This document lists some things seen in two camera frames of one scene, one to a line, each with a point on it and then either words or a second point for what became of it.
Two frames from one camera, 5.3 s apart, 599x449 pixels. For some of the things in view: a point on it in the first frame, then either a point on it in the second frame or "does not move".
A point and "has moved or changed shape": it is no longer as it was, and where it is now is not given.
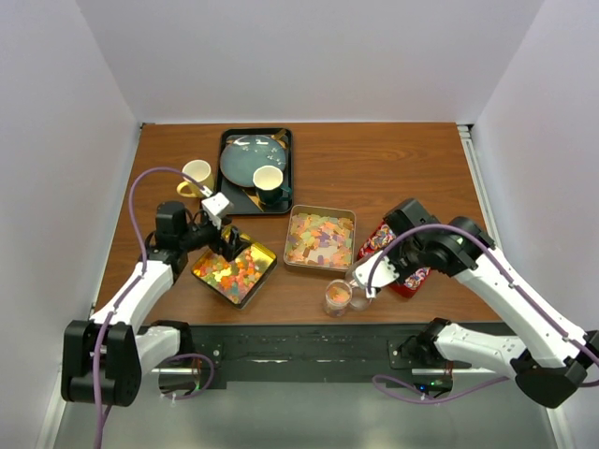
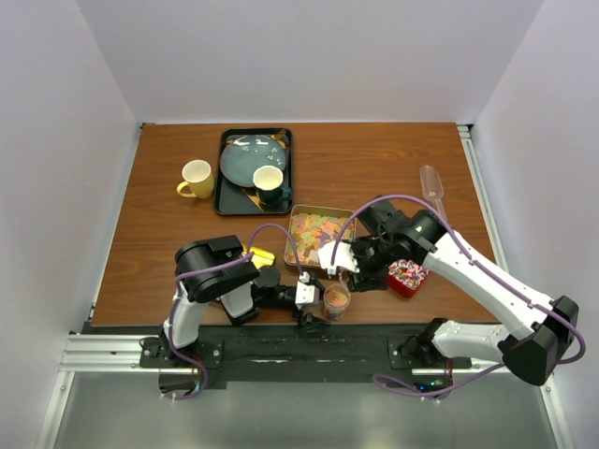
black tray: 244,197 does not move
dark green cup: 268,181 does not move
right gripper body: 405,259 -> 372,258
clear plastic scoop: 351,272 has moved or changed shape
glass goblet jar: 337,297 does not move
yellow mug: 199,170 does not move
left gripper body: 209,236 -> 301,318
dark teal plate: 242,155 does not move
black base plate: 307,353 does not move
